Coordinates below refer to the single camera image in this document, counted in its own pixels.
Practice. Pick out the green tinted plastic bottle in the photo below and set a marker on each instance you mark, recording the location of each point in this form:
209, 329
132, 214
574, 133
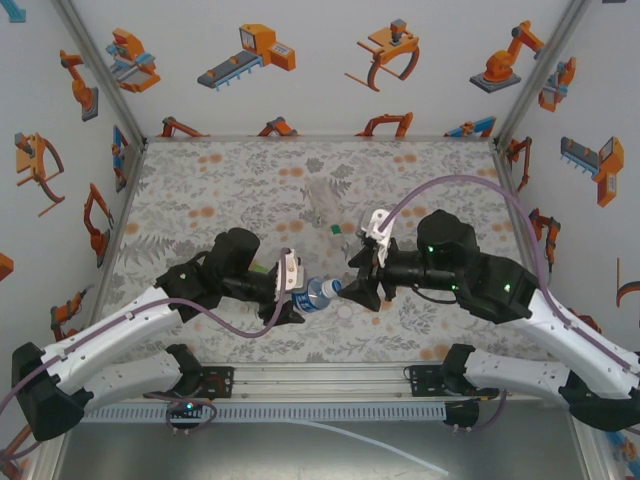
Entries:
260, 268

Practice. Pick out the blue label plastic bottle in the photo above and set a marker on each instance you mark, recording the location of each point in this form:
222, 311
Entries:
312, 295

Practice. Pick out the green bottle cap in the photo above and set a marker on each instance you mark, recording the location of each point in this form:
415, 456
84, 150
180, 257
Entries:
335, 229

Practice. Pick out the clear plastic cup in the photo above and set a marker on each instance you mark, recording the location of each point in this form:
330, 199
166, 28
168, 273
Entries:
320, 200

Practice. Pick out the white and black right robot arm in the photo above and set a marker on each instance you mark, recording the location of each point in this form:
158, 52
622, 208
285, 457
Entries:
575, 340

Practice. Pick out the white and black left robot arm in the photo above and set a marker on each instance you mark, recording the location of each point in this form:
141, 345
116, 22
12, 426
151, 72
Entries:
100, 330

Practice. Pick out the floral table cover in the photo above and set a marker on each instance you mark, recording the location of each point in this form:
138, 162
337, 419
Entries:
250, 170

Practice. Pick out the black control box green light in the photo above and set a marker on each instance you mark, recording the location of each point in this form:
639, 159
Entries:
187, 407

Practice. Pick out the aluminium frame bar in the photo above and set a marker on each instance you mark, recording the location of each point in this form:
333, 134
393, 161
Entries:
320, 138
121, 220
516, 210

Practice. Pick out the aluminium mounting rail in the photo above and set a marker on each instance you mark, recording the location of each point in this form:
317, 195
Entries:
320, 382

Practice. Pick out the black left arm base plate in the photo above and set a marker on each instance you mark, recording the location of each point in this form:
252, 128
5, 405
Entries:
225, 382

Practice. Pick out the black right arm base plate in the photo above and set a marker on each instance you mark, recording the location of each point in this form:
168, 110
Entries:
417, 382

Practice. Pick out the aluminium frame post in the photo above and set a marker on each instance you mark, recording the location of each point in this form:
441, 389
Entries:
540, 70
105, 75

